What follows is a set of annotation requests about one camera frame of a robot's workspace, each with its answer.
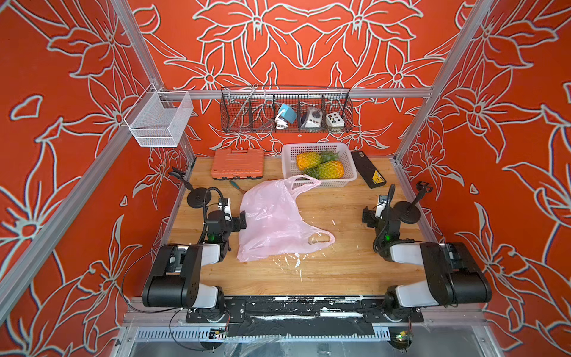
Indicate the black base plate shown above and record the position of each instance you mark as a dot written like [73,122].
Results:
[256,316]

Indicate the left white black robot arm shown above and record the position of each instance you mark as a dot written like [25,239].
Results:
[174,279]

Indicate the black box yellow label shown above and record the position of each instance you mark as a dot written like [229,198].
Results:
[368,171]

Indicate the yellow pineapple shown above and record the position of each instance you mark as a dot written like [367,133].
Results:
[309,160]
[327,170]

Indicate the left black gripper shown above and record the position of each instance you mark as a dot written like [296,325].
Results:
[234,222]

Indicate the green handled screwdriver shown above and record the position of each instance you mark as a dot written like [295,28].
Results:
[237,187]

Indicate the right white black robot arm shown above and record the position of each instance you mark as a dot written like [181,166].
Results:
[452,277]

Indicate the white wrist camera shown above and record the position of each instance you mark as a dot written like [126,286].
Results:
[224,206]
[381,205]

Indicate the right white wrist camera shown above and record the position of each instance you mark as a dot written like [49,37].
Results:
[381,205]

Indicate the white knob device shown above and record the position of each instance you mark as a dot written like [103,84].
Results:
[312,120]

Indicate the orange tool case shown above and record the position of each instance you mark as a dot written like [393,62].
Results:
[231,164]

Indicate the right black round stand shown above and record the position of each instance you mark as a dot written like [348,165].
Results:
[408,212]

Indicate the clear wire wall basket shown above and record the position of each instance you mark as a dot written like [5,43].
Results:
[159,120]

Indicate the left black round stand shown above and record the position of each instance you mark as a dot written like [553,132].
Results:
[197,197]

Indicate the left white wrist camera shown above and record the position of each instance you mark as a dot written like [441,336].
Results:
[224,206]

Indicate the black wire wall basket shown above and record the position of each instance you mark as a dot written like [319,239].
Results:
[263,109]

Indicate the white button box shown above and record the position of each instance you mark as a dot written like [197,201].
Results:
[335,122]

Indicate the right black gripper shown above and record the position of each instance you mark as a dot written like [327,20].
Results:
[372,216]

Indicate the blue white device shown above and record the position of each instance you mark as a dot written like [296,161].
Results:
[285,117]

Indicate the black round stand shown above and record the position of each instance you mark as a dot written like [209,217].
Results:
[408,212]
[197,197]

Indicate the pink plastic bag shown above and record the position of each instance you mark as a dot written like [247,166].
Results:
[274,223]

